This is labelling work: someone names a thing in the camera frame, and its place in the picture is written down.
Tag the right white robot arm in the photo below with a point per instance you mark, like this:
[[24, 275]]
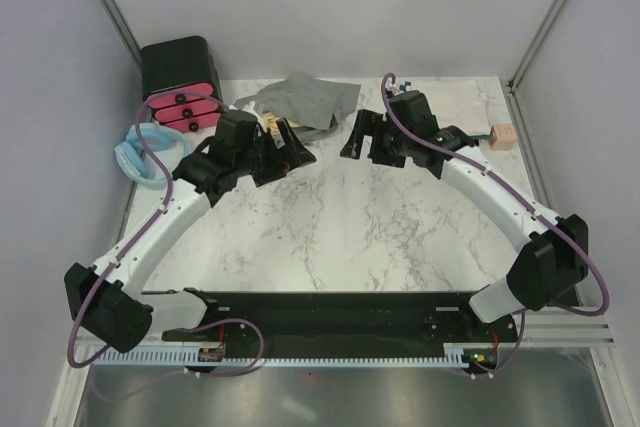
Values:
[[550, 249]]

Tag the yellow t shirt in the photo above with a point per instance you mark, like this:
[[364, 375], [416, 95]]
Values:
[[271, 121]]

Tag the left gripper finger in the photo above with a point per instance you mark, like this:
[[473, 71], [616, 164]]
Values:
[[284, 134], [295, 154]]

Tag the pink cube power strip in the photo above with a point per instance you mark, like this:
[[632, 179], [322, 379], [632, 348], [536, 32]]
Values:
[[503, 137]]

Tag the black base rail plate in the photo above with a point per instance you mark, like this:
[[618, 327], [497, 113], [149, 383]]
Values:
[[357, 325]]

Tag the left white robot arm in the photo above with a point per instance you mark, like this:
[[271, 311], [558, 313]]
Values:
[[107, 298]]

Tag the black pink drawer box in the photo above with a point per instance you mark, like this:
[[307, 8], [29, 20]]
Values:
[[181, 84]]

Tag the light blue headphones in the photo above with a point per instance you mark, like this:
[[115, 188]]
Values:
[[128, 153]]

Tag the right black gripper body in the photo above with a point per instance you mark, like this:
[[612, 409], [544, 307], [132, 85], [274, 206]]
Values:
[[390, 151]]

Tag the white blue folded t shirt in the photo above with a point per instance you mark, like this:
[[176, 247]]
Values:
[[458, 101]]

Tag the grey t shirt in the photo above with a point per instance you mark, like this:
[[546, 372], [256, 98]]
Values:
[[317, 106]]

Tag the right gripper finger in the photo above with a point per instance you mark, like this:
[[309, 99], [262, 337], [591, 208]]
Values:
[[376, 125], [363, 126]]

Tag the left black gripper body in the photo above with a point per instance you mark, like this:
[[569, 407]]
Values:
[[268, 162]]

